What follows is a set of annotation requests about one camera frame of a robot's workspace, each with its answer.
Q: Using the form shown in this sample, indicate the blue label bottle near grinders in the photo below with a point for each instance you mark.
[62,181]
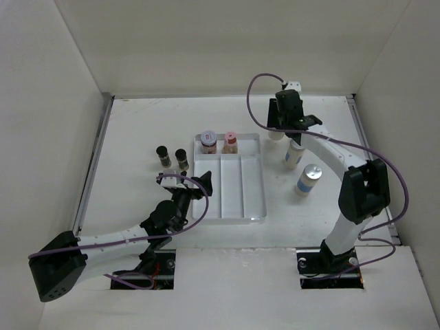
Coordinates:
[293,155]

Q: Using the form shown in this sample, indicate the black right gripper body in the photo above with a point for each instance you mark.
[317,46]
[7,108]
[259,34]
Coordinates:
[281,122]

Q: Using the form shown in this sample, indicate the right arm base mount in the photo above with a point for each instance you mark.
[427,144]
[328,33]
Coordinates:
[319,271]

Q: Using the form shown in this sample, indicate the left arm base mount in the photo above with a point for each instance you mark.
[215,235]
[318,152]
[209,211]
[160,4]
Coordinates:
[156,275]

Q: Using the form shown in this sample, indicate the pink cap spice jar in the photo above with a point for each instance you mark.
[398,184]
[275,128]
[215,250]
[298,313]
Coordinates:
[230,145]

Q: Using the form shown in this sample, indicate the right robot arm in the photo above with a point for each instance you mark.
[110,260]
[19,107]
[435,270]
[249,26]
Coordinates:
[364,190]

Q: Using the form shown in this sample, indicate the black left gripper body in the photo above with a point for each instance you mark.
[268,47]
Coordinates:
[182,197]

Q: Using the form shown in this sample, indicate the dark spice bottle black cap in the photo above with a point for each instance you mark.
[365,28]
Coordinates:
[181,157]

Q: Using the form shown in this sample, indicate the white divided organizer tray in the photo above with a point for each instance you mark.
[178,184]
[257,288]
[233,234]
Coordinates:
[238,193]

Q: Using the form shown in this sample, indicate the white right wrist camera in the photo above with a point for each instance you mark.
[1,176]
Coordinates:
[170,179]

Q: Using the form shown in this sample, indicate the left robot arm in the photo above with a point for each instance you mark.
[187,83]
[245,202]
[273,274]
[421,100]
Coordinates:
[68,259]

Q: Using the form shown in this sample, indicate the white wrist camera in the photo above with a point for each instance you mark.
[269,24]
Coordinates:
[170,179]
[292,85]

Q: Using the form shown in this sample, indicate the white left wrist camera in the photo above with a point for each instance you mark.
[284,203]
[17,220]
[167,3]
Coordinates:
[292,85]

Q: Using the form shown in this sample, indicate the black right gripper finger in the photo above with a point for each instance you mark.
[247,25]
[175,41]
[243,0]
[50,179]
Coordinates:
[272,115]
[297,137]

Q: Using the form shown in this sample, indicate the grinder jar white contents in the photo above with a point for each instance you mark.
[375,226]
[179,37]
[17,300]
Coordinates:
[275,137]

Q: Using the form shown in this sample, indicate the dark spice bottle far left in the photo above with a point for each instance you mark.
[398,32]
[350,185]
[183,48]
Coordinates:
[162,153]

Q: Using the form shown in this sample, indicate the orange label silver cap jar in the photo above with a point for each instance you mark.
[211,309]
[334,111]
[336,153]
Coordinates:
[208,142]

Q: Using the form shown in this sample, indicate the blue label silver cap bottle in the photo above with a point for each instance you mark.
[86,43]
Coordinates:
[308,179]

